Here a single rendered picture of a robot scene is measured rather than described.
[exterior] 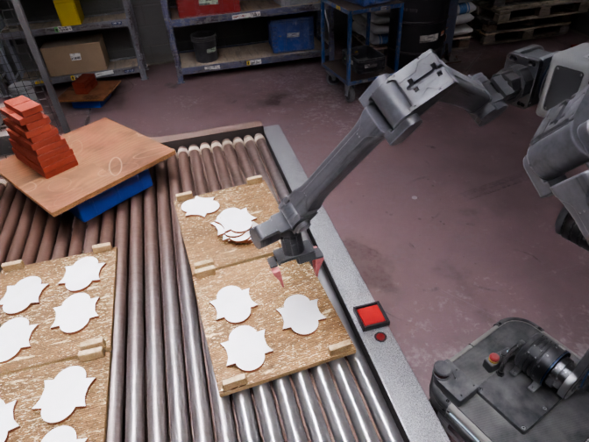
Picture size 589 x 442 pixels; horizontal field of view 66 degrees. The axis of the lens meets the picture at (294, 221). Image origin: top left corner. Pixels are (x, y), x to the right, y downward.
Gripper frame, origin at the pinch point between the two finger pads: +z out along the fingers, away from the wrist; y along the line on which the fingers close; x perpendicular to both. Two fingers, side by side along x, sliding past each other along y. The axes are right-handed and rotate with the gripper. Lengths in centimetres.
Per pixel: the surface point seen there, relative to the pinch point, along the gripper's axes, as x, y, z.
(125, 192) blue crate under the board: -69, 46, -13
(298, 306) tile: 2.6, 2.3, 6.9
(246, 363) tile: 15.4, 19.7, 8.5
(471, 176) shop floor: -170, -172, 78
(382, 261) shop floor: -111, -71, 84
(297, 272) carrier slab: -10.8, -1.7, 5.2
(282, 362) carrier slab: 17.1, 11.3, 10.4
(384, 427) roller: 38.0, -5.2, 18.0
